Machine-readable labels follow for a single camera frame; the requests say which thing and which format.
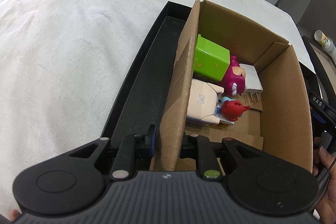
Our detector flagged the cream white toy figure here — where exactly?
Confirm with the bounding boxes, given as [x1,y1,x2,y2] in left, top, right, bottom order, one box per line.
[186,79,224,125]

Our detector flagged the red blue small figurine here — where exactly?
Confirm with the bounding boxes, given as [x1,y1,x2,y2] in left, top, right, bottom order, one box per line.
[215,97,251,124]

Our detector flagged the brown cardboard box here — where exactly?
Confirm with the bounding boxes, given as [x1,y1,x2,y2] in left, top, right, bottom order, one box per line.
[151,1,313,171]

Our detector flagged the magenta dinosaur costume figurine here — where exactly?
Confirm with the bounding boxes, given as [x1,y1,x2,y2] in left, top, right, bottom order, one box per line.
[217,55,245,96]

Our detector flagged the white charger plug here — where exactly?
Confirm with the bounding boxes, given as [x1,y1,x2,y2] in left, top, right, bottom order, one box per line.
[240,64,263,102]

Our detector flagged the green cube toy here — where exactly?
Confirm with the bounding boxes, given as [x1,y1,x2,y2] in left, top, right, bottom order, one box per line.
[194,34,230,82]

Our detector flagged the person right hand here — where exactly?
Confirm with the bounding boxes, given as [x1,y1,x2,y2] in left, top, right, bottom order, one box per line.
[312,136,336,223]

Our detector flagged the person left hand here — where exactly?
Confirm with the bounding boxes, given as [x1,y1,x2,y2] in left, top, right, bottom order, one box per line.
[9,209,21,222]

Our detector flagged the black shallow tray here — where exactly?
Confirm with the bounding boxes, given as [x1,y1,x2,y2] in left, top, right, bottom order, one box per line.
[101,0,320,151]

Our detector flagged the black framed cork board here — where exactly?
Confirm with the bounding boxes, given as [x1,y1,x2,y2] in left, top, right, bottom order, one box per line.
[302,35,335,105]

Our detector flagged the stacked paper cups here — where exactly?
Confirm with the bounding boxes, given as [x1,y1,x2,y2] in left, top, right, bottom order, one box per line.
[314,30,336,59]

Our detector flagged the grey padded panel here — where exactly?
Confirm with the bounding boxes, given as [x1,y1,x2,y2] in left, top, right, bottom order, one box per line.
[297,0,336,43]

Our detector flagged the white bed blanket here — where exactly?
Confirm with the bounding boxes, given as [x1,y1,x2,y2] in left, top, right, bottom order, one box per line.
[1,0,312,217]

